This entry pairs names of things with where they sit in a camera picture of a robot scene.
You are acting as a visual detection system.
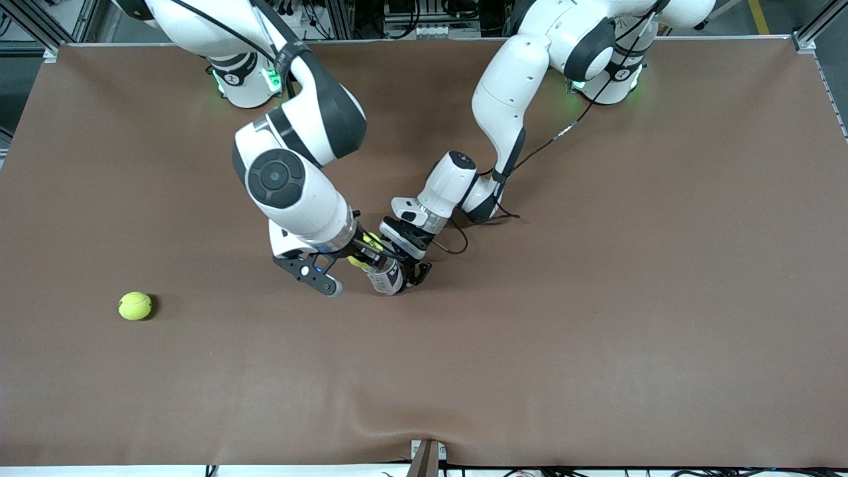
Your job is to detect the yellow tennis ball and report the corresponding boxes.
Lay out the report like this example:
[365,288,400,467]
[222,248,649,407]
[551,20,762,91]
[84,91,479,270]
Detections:
[348,232,385,270]
[119,291,154,321]

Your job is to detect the clear tennis ball can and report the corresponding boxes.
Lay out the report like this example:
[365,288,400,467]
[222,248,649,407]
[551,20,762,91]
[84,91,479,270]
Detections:
[366,255,406,297]

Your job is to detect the metal table clamp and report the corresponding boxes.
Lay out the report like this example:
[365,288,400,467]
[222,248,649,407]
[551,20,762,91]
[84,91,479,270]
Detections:
[409,439,447,477]

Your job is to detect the brown table mat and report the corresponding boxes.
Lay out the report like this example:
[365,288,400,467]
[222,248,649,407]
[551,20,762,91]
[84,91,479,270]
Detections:
[0,36,848,468]

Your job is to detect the white connector block row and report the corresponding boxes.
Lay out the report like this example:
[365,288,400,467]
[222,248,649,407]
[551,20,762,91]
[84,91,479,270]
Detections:
[384,24,481,39]

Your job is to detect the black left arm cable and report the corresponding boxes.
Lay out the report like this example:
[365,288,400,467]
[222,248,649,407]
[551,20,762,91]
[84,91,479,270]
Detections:
[434,13,657,256]

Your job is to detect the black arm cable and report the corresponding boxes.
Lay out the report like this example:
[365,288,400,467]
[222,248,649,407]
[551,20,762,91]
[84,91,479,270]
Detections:
[169,0,295,100]
[434,13,657,256]

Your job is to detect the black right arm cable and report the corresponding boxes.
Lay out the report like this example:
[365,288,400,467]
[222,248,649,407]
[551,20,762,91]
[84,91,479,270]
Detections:
[169,0,295,100]

